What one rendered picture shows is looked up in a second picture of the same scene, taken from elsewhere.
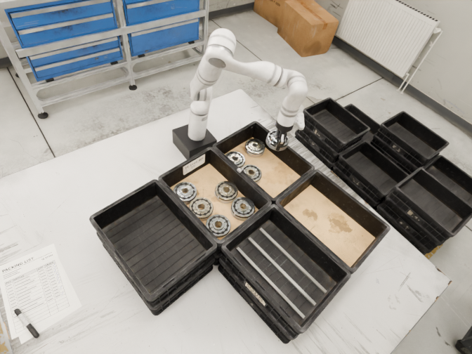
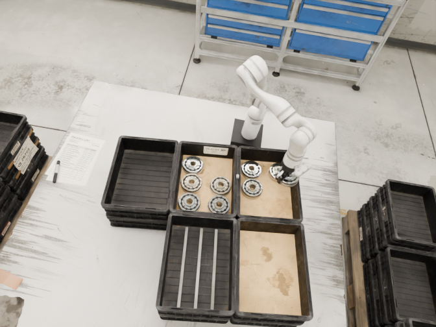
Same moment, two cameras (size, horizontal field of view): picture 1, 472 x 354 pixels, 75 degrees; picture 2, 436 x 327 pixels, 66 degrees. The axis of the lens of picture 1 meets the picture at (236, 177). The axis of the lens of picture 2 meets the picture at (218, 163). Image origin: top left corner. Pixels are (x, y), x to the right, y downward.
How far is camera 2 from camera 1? 0.67 m
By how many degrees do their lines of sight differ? 28
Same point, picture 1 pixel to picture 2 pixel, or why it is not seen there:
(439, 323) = not seen: outside the picture
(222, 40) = (251, 65)
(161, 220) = (162, 171)
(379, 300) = not seen: outside the picture
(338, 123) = (422, 218)
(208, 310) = (140, 251)
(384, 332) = not seen: outside the picture
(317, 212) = (274, 257)
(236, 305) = (158, 265)
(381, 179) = (421, 307)
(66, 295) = (84, 173)
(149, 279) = (120, 199)
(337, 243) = (263, 292)
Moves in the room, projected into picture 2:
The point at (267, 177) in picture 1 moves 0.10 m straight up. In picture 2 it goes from (264, 200) to (268, 191)
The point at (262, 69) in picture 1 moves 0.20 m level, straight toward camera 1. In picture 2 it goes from (273, 104) to (230, 124)
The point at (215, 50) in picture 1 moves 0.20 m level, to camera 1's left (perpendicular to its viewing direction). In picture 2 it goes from (241, 70) to (210, 41)
